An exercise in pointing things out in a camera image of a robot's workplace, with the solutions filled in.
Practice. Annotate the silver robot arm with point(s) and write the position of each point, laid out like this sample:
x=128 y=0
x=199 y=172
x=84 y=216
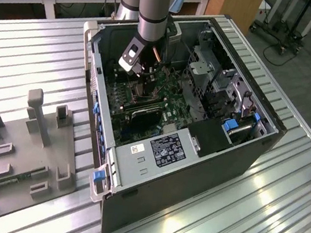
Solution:
x=153 y=13

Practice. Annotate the CPU socket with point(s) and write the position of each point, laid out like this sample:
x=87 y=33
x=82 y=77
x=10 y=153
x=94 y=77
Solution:
x=143 y=100

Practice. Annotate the black RAM slot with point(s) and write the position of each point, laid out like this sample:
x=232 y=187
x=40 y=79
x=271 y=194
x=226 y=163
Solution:
x=142 y=105

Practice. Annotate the blue expansion slot latch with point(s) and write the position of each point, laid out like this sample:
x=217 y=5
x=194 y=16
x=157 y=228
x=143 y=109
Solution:
x=95 y=109

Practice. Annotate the copper tube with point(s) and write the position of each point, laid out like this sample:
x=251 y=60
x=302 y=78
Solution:
x=156 y=55

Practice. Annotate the green motherboard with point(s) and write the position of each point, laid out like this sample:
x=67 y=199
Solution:
x=176 y=96

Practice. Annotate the perforated metal disk cage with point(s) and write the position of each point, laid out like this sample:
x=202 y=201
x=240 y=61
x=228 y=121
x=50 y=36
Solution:
x=201 y=66

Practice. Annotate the black graphics card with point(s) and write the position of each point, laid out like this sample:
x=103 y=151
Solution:
x=146 y=118

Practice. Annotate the small silver heatsink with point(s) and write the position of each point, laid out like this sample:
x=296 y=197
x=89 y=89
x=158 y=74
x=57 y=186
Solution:
x=168 y=129

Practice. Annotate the black plastic shroud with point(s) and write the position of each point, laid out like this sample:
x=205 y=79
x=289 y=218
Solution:
x=207 y=139

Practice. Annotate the blue disk carrier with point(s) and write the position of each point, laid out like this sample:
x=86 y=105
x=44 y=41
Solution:
x=230 y=124

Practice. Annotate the wooden cabinet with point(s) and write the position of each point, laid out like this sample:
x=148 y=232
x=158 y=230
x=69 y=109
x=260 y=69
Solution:
x=242 y=6

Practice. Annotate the silver power supply unit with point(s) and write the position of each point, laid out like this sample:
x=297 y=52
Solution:
x=136 y=166

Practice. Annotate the small blue tab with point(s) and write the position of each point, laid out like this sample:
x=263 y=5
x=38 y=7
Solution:
x=256 y=117

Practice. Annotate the blue case latch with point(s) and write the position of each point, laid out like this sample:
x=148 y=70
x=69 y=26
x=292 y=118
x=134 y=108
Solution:
x=98 y=176

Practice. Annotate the dark grey PC case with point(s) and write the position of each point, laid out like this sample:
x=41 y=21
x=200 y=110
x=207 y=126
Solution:
x=192 y=186

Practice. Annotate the black wheeled stand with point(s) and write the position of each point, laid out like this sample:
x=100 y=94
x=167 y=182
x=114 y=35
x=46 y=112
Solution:
x=292 y=35

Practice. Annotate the grey parts rack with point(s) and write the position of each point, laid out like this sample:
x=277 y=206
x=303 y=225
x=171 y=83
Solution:
x=21 y=155

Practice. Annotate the green RAM stick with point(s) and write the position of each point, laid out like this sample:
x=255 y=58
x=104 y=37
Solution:
x=11 y=179

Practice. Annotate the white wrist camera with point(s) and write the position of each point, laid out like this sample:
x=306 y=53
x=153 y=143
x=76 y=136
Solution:
x=128 y=64

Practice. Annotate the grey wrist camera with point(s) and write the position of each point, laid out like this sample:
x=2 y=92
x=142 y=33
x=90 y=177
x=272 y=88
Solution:
x=174 y=36

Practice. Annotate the silver drive bay bracket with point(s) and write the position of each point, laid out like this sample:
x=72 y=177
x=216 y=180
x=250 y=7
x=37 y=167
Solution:
x=236 y=86

